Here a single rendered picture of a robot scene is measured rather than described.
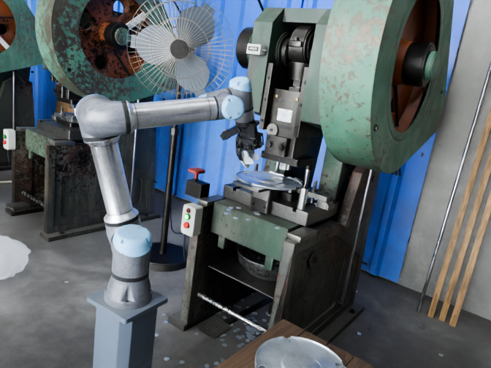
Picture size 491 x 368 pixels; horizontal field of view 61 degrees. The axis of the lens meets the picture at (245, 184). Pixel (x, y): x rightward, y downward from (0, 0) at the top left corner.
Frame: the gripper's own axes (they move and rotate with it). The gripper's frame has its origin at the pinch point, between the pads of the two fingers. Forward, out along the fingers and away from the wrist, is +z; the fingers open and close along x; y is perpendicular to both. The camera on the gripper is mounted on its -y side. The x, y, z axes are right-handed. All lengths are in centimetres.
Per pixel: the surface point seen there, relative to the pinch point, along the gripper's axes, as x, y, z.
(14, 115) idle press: 60, -321, 61
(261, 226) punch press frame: -4.8, 7.9, 25.6
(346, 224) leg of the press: 33, 30, 45
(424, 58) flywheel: 39, 53, -35
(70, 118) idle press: 31, -171, 25
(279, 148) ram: 18.8, 4.3, 1.8
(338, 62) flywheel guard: 6, 35, -42
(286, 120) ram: 27.7, 3.4, -7.2
